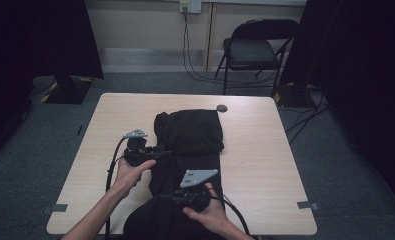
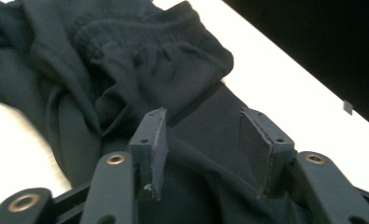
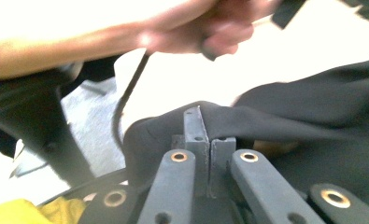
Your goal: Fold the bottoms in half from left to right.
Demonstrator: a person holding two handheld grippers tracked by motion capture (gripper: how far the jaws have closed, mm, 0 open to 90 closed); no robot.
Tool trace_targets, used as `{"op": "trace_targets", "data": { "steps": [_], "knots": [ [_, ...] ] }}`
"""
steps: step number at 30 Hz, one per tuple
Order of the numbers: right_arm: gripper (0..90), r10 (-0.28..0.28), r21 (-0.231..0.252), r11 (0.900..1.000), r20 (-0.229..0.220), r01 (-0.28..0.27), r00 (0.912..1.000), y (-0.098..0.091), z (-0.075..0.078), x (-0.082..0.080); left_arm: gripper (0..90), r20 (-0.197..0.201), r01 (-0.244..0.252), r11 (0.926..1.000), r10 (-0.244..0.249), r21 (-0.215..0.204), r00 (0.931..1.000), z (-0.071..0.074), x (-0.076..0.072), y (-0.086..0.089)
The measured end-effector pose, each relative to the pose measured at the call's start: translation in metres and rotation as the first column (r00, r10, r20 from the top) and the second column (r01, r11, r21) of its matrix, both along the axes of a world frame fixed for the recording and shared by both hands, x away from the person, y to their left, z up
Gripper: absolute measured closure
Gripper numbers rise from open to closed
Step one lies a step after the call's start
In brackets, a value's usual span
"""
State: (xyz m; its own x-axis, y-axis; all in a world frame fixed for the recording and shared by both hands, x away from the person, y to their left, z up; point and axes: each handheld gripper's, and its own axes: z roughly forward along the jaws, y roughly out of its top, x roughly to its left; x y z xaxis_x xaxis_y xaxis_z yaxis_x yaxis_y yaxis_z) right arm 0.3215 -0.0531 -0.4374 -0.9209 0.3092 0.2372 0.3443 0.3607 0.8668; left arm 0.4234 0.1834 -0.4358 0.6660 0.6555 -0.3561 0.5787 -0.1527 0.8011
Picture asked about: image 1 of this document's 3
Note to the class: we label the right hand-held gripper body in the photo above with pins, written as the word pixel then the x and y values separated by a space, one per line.
pixel 193 196

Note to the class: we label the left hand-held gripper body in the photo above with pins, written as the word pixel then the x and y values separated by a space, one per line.
pixel 136 150

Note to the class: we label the black pants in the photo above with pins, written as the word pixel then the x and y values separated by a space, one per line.
pixel 188 133

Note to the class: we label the person's right hand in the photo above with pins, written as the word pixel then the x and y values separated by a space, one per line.
pixel 211 213

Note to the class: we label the person's left hand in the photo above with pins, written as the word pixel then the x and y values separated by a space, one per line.
pixel 130 176

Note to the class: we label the small black floor strip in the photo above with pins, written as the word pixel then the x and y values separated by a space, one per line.
pixel 79 130

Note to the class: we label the black stand base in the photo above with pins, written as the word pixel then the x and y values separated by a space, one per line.
pixel 291 96
pixel 68 91

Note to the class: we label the grey tape strip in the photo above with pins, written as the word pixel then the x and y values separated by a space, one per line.
pixel 307 205
pixel 55 208

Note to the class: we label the black folding chair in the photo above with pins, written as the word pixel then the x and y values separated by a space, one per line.
pixel 251 50

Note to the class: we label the black curtain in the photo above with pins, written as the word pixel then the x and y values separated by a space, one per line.
pixel 35 40
pixel 361 66

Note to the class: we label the white wall socket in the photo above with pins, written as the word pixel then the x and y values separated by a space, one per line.
pixel 190 6

